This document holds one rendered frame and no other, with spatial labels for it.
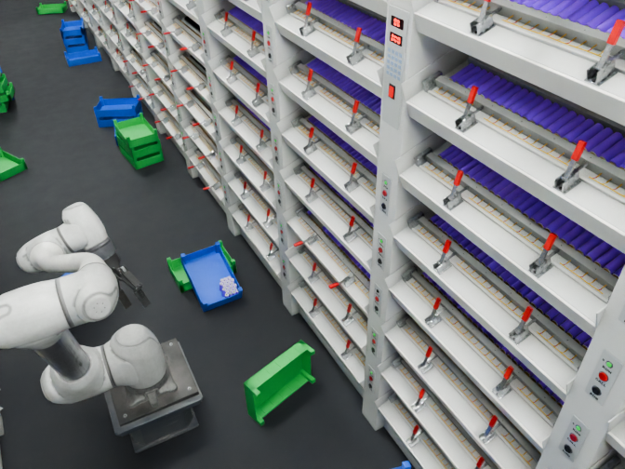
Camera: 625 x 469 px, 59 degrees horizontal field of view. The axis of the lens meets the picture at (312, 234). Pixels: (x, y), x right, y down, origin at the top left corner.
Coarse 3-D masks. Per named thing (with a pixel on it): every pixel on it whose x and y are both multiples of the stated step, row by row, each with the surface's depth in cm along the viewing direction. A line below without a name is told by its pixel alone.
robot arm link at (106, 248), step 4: (108, 236) 195; (104, 240) 192; (108, 240) 193; (100, 244) 190; (104, 244) 191; (108, 244) 192; (112, 244) 194; (92, 248) 190; (96, 248) 190; (100, 248) 190; (104, 248) 191; (108, 248) 192; (112, 248) 193; (88, 252) 191; (92, 252) 190; (96, 252) 190; (100, 252) 191; (104, 252) 191; (108, 252) 192; (112, 252) 193; (100, 256) 191; (104, 256) 191; (108, 256) 192; (104, 260) 193
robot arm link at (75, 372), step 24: (24, 288) 136; (48, 288) 136; (0, 312) 132; (24, 312) 132; (48, 312) 134; (0, 336) 132; (24, 336) 133; (48, 336) 138; (72, 336) 160; (48, 360) 158; (72, 360) 164; (96, 360) 184; (48, 384) 182; (72, 384) 178; (96, 384) 185
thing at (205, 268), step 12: (204, 252) 281; (216, 252) 284; (192, 264) 278; (204, 264) 279; (216, 264) 280; (228, 264) 276; (192, 276) 275; (204, 276) 276; (216, 276) 277; (204, 288) 272; (216, 288) 273; (240, 288) 267; (204, 300) 269; (216, 300) 270; (228, 300) 268
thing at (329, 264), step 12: (300, 204) 227; (288, 216) 227; (312, 216) 225; (300, 228) 223; (300, 240) 224; (312, 252) 214; (324, 252) 211; (324, 264) 207; (336, 264) 205; (336, 276) 201; (348, 288) 196; (360, 300) 191
